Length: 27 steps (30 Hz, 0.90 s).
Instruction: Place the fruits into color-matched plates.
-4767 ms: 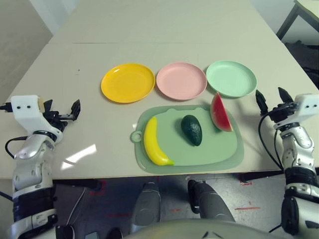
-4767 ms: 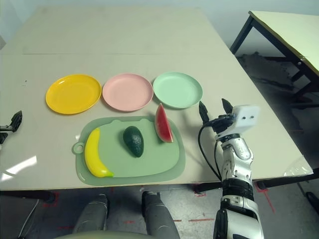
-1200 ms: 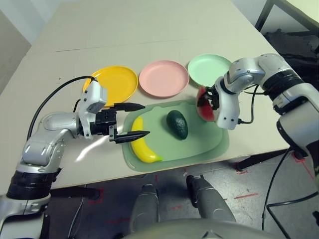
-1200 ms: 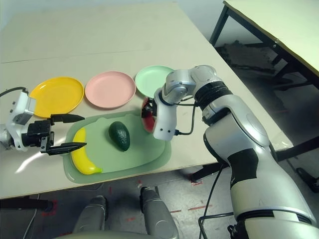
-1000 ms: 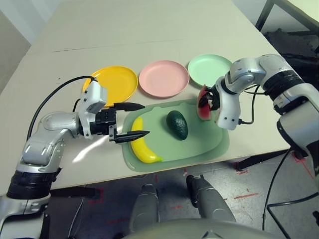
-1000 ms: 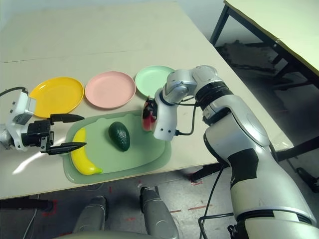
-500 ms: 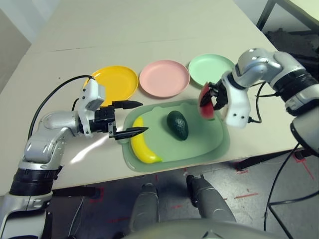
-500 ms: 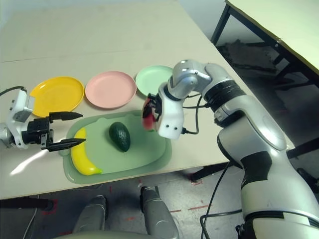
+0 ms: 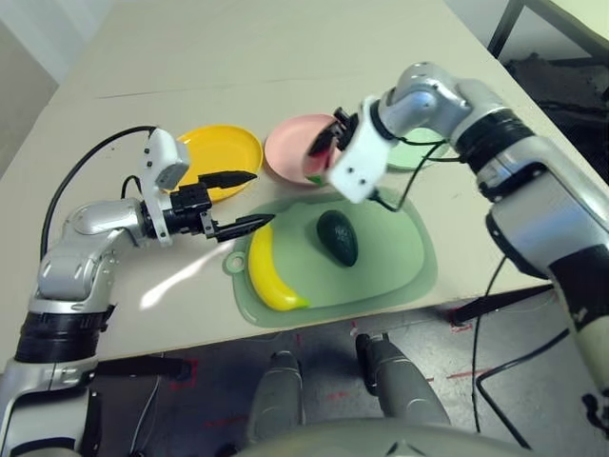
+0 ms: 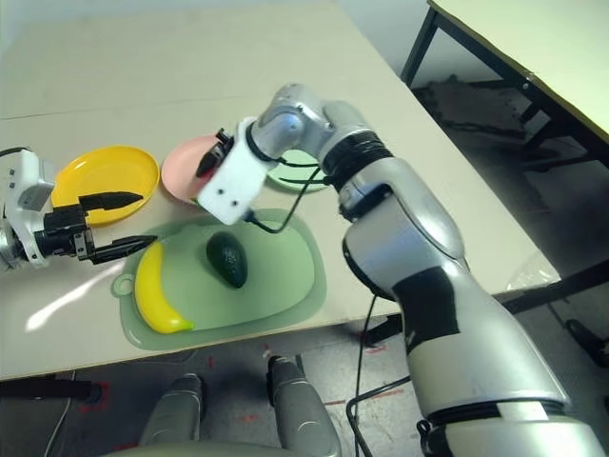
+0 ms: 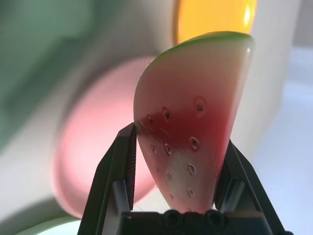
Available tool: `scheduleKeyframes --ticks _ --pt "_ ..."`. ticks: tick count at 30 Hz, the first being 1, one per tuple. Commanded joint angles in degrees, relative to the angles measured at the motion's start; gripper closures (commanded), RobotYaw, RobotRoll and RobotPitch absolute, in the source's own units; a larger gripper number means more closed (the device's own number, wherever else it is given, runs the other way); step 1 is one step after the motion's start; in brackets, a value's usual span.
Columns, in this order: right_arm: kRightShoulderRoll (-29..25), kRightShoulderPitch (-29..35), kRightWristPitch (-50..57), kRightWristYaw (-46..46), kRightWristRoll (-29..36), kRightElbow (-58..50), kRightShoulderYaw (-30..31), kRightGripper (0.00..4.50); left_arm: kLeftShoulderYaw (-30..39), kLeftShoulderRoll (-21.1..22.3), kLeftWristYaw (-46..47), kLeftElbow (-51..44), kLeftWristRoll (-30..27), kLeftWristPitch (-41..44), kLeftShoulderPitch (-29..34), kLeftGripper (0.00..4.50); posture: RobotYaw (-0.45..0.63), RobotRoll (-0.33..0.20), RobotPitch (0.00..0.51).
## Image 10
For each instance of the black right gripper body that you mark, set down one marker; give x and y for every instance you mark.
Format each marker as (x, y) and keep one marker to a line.
(225, 142)

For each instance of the grey robot leg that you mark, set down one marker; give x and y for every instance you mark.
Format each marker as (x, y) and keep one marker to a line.
(300, 409)
(171, 414)

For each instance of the yellow toy banana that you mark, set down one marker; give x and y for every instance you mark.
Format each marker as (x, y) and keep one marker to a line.
(152, 290)

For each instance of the dark green toy avocado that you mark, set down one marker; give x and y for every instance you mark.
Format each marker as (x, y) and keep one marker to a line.
(228, 259)

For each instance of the green plate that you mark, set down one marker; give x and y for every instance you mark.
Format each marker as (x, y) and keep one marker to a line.
(280, 181)

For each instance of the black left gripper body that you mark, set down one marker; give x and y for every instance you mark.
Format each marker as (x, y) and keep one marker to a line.
(62, 233)

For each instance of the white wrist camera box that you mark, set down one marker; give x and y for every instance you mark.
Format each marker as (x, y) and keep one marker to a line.
(28, 190)
(233, 185)

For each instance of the black table leg bar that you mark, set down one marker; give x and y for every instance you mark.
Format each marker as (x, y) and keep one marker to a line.
(47, 389)
(547, 291)

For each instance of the grey robot torso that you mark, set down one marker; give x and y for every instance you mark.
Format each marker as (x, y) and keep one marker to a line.
(190, 450)

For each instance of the grey right robot leg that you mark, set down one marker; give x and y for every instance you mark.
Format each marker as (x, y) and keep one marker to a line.
(300, 409)

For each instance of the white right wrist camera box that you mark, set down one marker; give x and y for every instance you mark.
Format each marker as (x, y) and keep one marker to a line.
(233, 185)

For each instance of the clear plastic bag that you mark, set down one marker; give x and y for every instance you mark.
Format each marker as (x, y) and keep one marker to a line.
(533, 273)

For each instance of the yellow plate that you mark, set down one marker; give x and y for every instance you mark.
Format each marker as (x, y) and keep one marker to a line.
(109, 166)

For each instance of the black-framed side table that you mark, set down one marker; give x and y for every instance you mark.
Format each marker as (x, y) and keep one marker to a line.
(523, 28)

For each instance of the green cutting mat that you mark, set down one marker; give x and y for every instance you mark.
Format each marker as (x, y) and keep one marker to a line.
(276, 276)

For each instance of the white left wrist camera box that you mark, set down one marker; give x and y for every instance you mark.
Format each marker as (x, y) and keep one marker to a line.
(28, 190)

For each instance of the grey left robot leg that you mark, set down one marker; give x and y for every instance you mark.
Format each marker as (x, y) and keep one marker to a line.
(171, 414)

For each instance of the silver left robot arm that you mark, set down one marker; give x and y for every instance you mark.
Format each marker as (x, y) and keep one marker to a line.
(7, 250)

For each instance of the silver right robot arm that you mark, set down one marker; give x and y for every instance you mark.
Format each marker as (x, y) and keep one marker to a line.
(404, 214)

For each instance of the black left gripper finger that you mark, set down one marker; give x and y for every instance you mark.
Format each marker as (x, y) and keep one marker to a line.
(123, 247)
(109, 201)

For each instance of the pink plate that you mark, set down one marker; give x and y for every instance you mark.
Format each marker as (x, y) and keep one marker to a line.
(183, 164)

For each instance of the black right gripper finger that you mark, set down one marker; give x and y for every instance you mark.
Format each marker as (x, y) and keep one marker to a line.
(209, 161)

